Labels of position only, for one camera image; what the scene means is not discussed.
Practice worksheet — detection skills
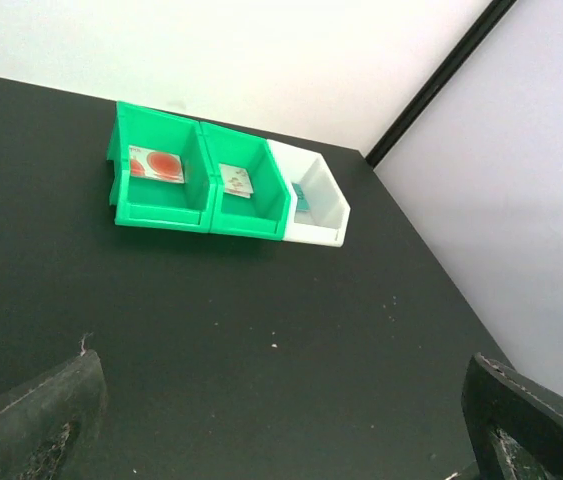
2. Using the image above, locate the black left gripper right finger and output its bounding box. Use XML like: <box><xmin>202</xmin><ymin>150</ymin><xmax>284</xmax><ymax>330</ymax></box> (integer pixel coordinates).
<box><xmin>461</xmin><ymin>354</ymin><xmax>563</xmax><ymax>479</ymax></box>

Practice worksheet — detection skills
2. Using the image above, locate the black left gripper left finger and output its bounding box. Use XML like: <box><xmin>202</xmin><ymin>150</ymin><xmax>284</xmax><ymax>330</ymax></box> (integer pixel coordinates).
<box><xmin>0</xmin><ymin>350</ymin><xmax>107</xmax><ymax>479</ymax></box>

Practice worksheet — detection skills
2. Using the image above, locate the red circle card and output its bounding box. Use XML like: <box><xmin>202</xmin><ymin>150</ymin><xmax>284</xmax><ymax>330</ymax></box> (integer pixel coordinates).
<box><xmin>129</xmin><ymin>145</ymin><xmax>185</xmax><ymax>184</ymax></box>

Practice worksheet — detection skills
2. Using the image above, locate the white patterned card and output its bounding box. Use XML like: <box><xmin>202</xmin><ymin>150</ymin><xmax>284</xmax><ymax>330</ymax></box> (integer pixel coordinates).
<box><xmin>219</xmin><ymin>163</ymin><xmax>254</xmax><ymax>198</ymax></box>

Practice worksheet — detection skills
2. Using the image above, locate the teal VIP card in bin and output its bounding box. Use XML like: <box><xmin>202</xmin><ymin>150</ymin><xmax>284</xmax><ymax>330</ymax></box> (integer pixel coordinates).
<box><xmin>292</xmin><ymin>183</ymin><xmax>310</xmax><ymax>213</ymax></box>

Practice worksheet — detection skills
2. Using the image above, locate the green bin left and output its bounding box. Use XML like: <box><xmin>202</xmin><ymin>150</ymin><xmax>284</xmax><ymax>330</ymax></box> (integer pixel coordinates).
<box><xmin>106</xmin><ymin>101</ymin><xmax>216</xmax><ymax>233</ymax></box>

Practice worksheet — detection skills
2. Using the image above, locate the green bin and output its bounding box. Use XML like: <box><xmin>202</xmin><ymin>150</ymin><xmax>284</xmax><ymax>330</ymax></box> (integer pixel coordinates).
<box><xmin>200</xmin><ymin>122</ymin><xmax>291</xmax><ymax>241</ymax></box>
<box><xmin>106</xmin><ymin>101</ymin><xmax>216</xmax><ymax>233</ymax></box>

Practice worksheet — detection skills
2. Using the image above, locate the white bin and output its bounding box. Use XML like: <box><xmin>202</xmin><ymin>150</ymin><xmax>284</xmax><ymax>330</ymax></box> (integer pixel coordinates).
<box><xmin>268</xmin><ymin>140</ymin><xmax>350</xmax><ymax>247</ymax></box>

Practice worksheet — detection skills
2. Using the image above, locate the green bin middle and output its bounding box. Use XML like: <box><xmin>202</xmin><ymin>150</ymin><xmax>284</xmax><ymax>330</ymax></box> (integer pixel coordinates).
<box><xmin>200</xmin><ymin>122</ymin><xmax>291</xmax><ymax>241</ymax></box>

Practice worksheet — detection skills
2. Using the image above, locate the black frame post right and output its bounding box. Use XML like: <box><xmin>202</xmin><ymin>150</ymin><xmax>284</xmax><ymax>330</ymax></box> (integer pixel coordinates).
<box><xmin>365</xmin><ymin>0</ymin><xmax>517</xmax><ymax>168</ymax></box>

